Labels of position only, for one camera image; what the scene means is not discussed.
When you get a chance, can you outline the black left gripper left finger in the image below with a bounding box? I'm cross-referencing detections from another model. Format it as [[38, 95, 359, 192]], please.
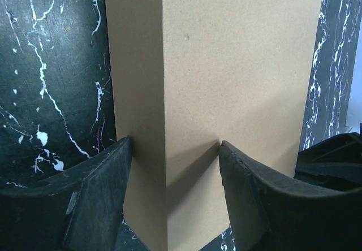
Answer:
[[1, 137, 132, 250]]

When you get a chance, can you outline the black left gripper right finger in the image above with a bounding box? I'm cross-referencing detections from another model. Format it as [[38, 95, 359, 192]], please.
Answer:
[[219, 141, 361, 250]]

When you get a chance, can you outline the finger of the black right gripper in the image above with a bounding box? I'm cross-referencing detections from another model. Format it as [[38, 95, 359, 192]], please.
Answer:
[[294, 132, 361, 191]]

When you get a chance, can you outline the brown cardboard box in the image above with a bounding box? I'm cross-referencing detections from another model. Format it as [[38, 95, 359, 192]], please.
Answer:
[[106, 0, 321, 250]]

